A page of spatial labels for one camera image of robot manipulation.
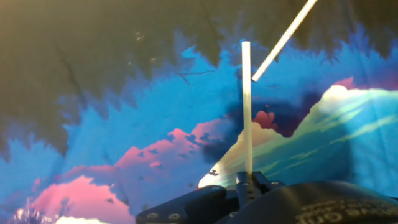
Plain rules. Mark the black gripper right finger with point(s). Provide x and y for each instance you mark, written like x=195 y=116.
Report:
x=248 y=189

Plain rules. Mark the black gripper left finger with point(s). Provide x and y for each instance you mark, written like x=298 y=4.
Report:
x=186 y=205

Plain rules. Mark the red flag with white stick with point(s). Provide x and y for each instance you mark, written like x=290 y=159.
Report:
x=247 y=109

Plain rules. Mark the thin white stick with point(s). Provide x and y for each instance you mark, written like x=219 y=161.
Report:
x=284 y=39

